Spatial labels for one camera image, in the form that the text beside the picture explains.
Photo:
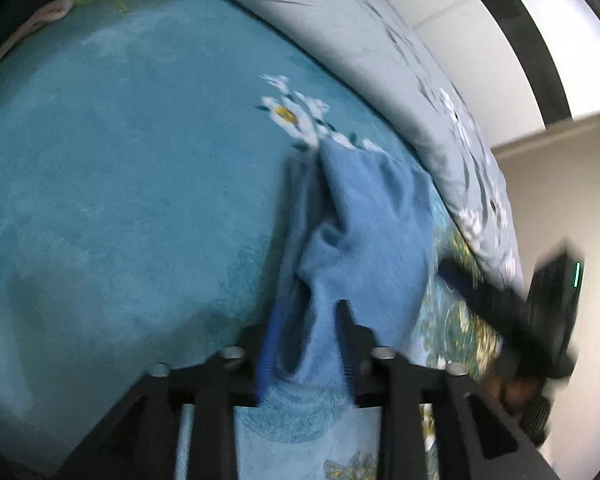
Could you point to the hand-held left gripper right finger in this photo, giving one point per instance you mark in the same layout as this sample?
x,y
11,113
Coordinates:
x,y
345,345

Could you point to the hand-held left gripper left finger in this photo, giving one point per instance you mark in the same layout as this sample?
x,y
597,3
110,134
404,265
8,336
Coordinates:
x,y
267,345

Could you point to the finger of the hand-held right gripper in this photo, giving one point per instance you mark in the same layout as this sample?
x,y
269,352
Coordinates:
x,y
485,300

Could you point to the blue towel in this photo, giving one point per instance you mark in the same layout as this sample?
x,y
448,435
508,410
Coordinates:
x,y
370,240

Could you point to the person's right hand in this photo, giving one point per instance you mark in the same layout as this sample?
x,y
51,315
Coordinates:
x,y
517,392

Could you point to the teal floral bed sheet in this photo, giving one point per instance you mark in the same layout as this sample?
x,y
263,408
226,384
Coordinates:
x,y
105,185

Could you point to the grey-blue floral duvet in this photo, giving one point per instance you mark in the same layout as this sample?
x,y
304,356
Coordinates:
x,y
360,25

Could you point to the black wall strip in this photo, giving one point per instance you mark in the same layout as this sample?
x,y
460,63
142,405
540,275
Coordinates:
x,y
525,35

